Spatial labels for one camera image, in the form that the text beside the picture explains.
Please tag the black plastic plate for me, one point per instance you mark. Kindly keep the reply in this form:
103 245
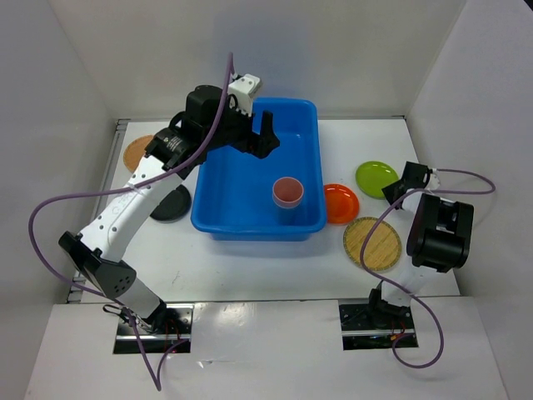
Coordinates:
173 206

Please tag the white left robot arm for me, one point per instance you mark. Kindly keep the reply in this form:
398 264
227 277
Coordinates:
213 118

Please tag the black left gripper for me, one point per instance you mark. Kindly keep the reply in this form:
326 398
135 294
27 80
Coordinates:
258 145

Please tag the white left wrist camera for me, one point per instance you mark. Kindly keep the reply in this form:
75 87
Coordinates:
246 85

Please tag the pink plastic cup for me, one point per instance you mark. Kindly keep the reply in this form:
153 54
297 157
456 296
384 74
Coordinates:
287 192

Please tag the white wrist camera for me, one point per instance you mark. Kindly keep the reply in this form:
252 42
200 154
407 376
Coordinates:
433 181
246 85

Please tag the green plastic plate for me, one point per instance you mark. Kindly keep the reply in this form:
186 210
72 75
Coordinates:
372 176

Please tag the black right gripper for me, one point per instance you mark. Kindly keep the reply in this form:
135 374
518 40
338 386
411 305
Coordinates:
389 191

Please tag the yellow woven bamboo plate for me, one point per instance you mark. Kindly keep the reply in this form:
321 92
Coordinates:
383 250

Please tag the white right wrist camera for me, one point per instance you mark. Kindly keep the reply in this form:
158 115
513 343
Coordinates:
433 181

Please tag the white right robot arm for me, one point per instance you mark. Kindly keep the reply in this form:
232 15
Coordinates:
439 239

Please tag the blue plastic bin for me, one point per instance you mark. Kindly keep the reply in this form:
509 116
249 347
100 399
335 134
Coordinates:
233 196

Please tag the orange woven bamboo plate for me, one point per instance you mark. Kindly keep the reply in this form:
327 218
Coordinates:
135 151

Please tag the orange plastic plate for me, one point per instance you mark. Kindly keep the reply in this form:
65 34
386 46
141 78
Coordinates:
342 204

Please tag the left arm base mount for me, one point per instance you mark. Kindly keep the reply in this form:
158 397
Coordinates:
174 334

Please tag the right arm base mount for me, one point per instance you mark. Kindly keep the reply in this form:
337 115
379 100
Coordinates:
362 331

